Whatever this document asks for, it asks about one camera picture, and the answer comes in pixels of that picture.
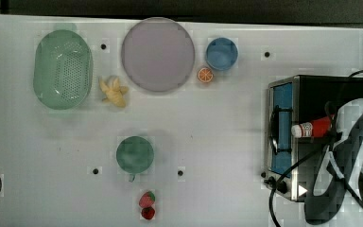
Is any red plush ketchup bottle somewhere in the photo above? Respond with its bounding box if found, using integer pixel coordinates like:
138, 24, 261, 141
291, 116, 332, 138

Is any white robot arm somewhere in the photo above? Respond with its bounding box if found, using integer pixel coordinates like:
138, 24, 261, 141
304, 98, 363, 225

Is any black toaster oven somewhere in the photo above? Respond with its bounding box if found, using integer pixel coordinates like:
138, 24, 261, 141
263, 75, 363, 202

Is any orange half toy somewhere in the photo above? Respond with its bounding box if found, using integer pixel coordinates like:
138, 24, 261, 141
198, 67, 214, 83

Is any green metal cup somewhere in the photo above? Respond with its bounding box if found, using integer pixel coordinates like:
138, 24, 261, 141
115, 136, 154, 183

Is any lavender round plate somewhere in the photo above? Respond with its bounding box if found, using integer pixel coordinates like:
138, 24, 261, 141
121, 17, 195, 92

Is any yellow plush banana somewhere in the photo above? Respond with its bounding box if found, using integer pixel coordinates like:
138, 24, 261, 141
99, 78, 129, 108

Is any blue bowl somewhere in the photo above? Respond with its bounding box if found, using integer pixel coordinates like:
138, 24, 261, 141
205, 38, 238, 71

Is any pink plush strawberry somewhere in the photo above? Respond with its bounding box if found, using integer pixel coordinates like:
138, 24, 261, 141
139, 191, 156, 208

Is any green perforated colander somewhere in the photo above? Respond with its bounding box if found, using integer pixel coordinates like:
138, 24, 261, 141
33, 30, 93, 110

